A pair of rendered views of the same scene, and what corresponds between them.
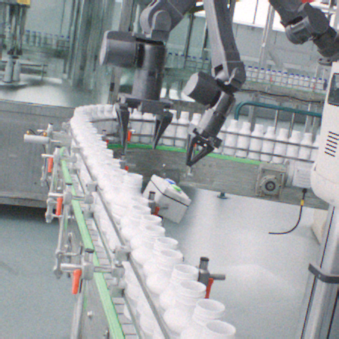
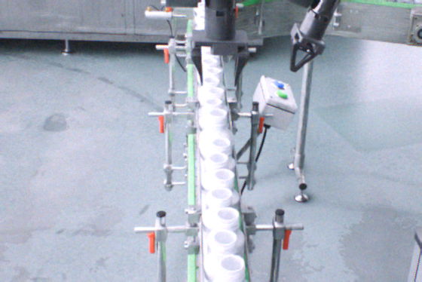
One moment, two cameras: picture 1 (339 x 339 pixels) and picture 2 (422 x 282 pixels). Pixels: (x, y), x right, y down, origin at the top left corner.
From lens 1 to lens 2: 0.35 m
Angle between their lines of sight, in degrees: 18
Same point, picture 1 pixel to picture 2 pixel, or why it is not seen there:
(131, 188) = (215, 127)
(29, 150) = not seen: outside the picture
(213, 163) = (361, 9)
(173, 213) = (279, 121)
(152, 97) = (224, 38)
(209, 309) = not seen: outside the picture
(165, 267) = (218, 252)
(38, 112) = not seen: outside the picture
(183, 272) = (232, 262)
